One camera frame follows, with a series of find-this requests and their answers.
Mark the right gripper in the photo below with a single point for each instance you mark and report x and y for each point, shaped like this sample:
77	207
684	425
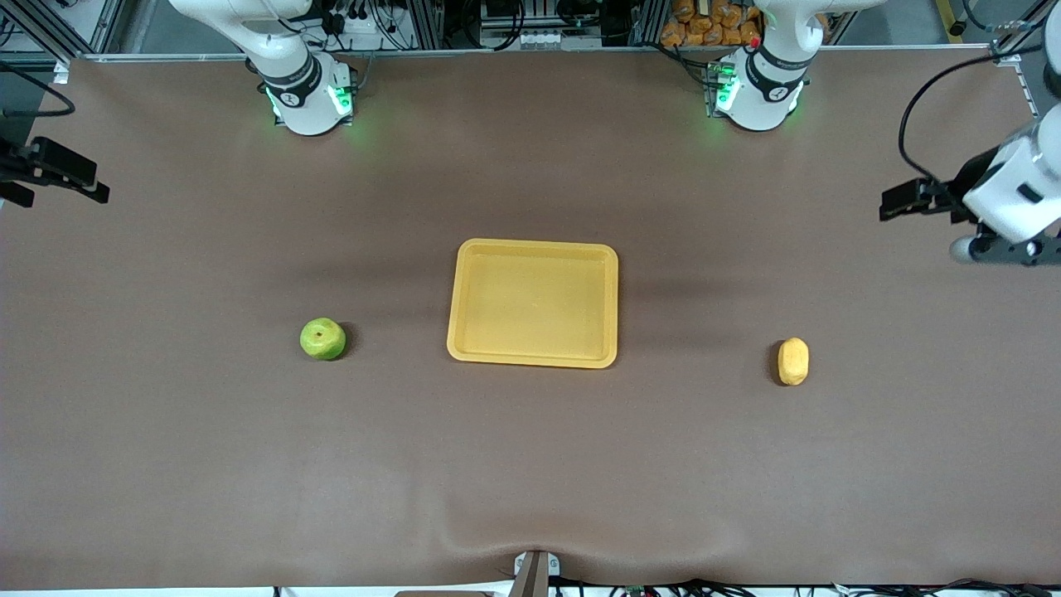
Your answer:
15	163

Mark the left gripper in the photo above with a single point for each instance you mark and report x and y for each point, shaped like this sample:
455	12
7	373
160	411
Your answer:
967	183

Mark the yellow potato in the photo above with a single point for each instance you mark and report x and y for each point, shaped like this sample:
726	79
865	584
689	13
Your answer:
793	361

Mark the green apple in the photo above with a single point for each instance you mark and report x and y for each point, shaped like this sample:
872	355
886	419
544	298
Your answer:
322	339

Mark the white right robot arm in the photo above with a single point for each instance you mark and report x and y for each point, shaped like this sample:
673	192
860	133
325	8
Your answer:
302	91

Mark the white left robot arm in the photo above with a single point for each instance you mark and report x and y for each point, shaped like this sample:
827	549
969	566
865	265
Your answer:
763	91

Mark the yellow plastic tray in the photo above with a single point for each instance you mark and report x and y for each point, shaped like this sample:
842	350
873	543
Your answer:
535	303

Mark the orange packets pile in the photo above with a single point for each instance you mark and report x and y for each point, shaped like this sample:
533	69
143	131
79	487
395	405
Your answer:
713	23

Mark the brown table mat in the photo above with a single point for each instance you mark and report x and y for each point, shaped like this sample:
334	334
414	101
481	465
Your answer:
249	456

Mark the white power strip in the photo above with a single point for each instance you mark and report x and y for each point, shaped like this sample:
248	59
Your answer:
545	39

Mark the aluminium table edge rail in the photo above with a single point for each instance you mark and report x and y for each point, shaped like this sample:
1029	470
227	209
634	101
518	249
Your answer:
497	52

